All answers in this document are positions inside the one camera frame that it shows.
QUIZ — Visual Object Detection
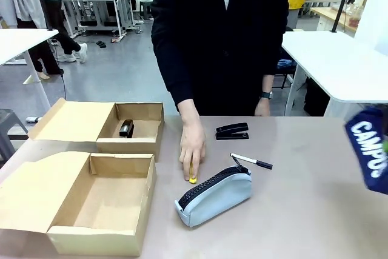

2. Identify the grey zipper pencil case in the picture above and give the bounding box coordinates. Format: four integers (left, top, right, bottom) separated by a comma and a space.
174, 155, 253, 228

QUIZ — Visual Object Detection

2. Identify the person with white sneakers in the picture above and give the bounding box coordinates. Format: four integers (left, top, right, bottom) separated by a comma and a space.
36, 0, 89, 64

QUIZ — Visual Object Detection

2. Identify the wooden top side table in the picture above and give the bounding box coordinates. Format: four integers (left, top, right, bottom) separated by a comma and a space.
310, 6, 359, 33

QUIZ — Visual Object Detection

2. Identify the white marker with black cap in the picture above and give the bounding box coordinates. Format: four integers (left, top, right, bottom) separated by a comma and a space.
230, 152, 273, 170

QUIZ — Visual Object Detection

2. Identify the yellow highlighter pen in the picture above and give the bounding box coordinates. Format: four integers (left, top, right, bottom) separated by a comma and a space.
188, 161, 198, 184

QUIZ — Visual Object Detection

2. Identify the grey metal stool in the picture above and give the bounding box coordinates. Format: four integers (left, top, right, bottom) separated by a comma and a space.
0, 109, 30, 163

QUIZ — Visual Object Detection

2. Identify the large open cardboard box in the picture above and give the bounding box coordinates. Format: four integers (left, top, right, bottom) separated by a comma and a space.
0, 151, 158, 257

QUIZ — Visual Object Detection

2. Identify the black stapler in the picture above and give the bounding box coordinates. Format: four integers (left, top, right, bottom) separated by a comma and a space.
119, 118, 135, 139
215, 122, 250, 141

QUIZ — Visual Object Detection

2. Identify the blue campus pencil case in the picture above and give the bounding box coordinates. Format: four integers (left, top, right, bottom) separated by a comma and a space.
344, 106, 388, 195

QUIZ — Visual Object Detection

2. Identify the dark plastic stool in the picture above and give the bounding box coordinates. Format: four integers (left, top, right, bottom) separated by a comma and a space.
139, 0, 153, 21

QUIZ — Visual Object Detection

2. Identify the white table with panel leg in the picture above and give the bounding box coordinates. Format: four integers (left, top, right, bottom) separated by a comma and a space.
281, 30, 388, 117

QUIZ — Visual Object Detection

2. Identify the clear plastic bottle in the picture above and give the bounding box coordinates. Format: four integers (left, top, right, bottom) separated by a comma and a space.
347, 0, 366, 29

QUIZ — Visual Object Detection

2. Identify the person's right hand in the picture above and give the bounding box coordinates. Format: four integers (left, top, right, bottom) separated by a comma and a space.
178, 115, 207, 180

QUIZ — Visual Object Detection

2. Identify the black chair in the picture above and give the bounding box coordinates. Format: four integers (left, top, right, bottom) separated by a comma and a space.
272, 58, 297, 90

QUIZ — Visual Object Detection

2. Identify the small open cardboard box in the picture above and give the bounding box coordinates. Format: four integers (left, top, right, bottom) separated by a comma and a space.
28, 97, 165, 163

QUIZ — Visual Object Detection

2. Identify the person's left forearm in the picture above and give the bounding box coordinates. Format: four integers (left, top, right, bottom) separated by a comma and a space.
261, 73, 275, 93

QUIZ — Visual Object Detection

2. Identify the white table with slanted leg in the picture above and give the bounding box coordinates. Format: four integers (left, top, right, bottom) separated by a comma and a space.
0, 28, 59, 108

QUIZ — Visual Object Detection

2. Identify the person's right forearm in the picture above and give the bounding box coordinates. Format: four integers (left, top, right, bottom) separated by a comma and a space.
176, 98, 201, 120

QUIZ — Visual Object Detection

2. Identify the person in black jacket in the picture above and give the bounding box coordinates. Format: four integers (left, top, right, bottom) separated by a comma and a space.
150, 0, 290, 117

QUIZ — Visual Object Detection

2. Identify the person's left hand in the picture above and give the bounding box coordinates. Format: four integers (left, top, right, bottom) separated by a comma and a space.
254, 98, 272, 117

